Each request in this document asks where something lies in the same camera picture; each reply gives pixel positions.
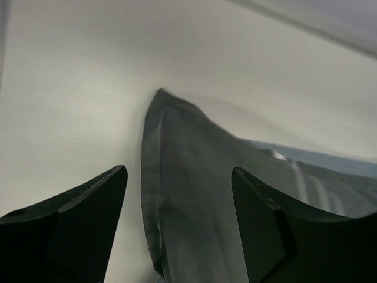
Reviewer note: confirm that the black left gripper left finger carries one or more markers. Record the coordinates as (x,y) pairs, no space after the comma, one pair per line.
(66,238)

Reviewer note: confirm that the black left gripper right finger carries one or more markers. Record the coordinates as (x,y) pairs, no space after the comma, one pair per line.
(285,240)

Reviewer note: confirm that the blue-grey pillowcase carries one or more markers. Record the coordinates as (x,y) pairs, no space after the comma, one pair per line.
(187,201)

